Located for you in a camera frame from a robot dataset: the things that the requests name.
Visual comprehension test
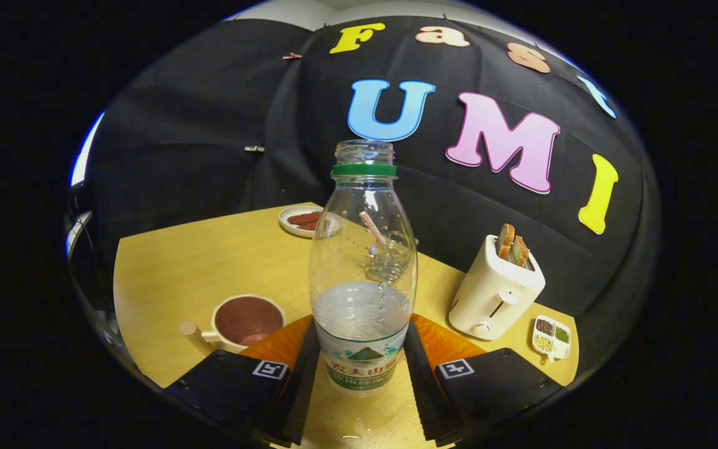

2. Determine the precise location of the white divided seed dish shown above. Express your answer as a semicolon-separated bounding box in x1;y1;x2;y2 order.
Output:
532;315;572;363

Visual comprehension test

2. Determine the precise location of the small glass jar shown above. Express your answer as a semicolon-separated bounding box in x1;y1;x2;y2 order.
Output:
359;231;421;284

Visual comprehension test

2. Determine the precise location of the clear plastic bottle green label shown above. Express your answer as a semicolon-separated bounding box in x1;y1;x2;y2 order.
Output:
308;140;418;397

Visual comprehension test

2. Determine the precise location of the small white plate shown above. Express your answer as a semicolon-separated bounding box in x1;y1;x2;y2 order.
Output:
279;205;328;239

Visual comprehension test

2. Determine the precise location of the black backdrop cloth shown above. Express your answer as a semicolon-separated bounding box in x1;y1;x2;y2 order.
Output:
66;16;665;387

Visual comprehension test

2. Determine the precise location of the wooden table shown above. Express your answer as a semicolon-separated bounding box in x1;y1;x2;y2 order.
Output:
113;201;580;449

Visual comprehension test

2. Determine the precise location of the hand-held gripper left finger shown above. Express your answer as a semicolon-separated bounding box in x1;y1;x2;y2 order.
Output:
163;317;322;447

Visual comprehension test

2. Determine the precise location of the striped paper straw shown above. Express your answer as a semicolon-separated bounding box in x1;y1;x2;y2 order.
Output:
359;211;388;247

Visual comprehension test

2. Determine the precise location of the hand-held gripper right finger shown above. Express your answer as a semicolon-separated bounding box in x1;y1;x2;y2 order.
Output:
403;315;564;447

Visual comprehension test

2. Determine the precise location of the cream toaster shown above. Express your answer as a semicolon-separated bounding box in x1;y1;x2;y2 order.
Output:
448;234;547;341

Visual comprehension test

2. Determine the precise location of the beige cup wooden handle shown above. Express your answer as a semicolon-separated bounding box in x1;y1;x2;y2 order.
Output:
178;294;286;355

